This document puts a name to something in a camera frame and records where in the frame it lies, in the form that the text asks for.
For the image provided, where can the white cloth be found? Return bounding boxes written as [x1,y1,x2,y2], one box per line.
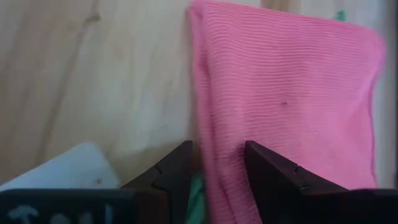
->
[0,142,121,191]

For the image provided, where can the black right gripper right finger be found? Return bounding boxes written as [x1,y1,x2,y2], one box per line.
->
[244,139,398,224]

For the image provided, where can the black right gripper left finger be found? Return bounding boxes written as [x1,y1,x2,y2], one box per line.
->
[0,139,196,224]

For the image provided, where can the pink microfiber towel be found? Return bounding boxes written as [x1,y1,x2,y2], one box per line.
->
[186,0,387,224]

